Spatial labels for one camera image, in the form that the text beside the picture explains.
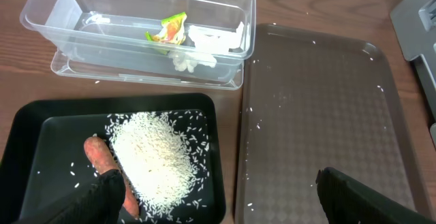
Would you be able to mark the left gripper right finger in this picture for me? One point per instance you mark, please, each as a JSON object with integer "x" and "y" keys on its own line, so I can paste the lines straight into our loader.
{"x": 347, "y": 201}

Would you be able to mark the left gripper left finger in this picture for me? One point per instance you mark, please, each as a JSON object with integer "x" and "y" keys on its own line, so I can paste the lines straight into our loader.
{"x": 100, "y": 201}

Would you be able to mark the orange carrot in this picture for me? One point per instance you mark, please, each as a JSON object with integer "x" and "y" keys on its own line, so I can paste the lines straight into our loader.
{"x": 101, "y": 158}

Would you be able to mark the yellow green snack wrapper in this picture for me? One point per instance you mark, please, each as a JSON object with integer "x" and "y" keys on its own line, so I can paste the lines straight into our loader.
{"x": 172, "y": 32}

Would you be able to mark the white tissue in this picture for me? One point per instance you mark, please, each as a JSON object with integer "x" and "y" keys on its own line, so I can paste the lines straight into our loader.
{"x": 207, "y": 41}

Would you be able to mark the clear plastic waste bin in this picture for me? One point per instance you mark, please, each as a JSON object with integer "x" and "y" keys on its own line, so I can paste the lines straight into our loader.
{"x": 104, "y": 39}

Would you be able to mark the grey dishwasher rack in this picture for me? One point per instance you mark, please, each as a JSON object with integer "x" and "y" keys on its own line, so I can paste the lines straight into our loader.
{"x": 414, "y": 24}

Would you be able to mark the white rice pile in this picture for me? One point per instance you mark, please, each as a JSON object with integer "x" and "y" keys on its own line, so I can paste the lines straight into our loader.
{"x": 164, "y": 156}

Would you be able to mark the brown serving tray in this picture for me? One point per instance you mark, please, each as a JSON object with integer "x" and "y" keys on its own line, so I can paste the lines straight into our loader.
{"x": 313, "y": 100}

